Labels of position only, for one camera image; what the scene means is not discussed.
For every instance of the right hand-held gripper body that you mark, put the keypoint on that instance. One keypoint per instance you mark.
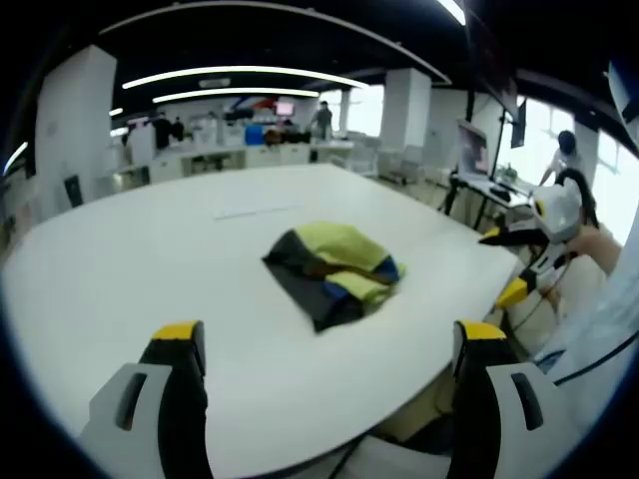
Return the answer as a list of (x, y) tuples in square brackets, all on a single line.
[(561, 209)]

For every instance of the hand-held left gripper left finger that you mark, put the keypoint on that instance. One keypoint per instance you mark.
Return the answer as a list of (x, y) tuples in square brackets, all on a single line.
[(175, 399)]

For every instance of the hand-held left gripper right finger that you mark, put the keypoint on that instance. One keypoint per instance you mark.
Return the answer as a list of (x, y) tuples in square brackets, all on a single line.
[(474, 399)]

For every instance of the yellow garment grey blue sleeves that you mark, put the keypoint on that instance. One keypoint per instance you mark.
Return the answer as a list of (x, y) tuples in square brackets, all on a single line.
[(339, 249)]

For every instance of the person's right hand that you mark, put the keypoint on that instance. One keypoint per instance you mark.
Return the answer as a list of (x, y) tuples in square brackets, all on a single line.
[(596, 249)]

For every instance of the person's white shirt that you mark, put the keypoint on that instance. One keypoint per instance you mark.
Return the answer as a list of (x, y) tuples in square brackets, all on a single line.
[(599, 319)]

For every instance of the dark hanging screen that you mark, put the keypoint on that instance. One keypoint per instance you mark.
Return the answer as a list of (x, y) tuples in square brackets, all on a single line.
[(519, 125)]

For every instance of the monitor on stand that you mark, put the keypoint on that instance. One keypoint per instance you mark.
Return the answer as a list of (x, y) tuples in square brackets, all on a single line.
[(471, 149)]

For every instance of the white pillar by window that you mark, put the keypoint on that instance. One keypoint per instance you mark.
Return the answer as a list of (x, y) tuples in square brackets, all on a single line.
[(407, 110)]

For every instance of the black bin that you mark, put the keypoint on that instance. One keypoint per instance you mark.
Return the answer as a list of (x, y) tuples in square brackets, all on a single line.
[(73, 190)]

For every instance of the white cabinet row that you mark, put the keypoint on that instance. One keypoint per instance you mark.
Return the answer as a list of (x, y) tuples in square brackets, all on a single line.
[(224, 159)]

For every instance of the blue crate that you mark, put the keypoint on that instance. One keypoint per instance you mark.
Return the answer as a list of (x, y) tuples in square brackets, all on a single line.
[(254, 135)]

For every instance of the white pillar beside black bin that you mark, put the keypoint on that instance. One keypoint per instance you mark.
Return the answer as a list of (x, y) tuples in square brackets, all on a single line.
[(75, 125)]

